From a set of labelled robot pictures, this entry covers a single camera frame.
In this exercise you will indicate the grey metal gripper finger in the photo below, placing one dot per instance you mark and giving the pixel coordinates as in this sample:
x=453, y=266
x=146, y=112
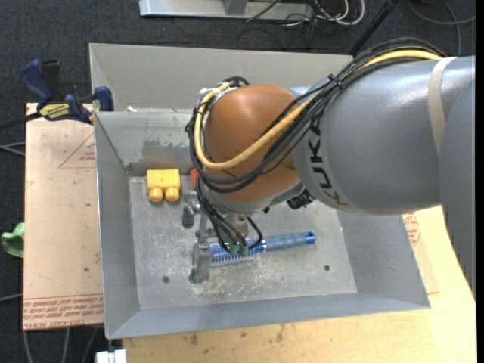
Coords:
x=201, y=263
x=188, y=217

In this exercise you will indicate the grey metal bin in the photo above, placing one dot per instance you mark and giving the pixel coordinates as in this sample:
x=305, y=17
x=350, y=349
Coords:
x=159, y=240

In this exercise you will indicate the small orange-red object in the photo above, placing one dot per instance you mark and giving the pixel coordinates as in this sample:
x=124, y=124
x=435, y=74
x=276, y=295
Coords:
x=193, y=178

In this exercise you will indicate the yellow toy building block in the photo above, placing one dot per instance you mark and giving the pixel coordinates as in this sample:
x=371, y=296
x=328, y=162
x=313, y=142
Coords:
x=163, y=183

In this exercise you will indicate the blue bottle brush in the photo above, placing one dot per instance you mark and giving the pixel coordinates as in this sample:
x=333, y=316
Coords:
x=287, y=240

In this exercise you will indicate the brown cardboard board, red print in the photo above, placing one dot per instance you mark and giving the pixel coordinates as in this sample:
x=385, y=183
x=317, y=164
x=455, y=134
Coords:
x=60, y=221

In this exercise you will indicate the black cylinder on white bracket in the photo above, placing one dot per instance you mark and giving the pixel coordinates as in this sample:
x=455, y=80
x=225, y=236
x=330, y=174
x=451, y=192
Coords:
x=299, y=201

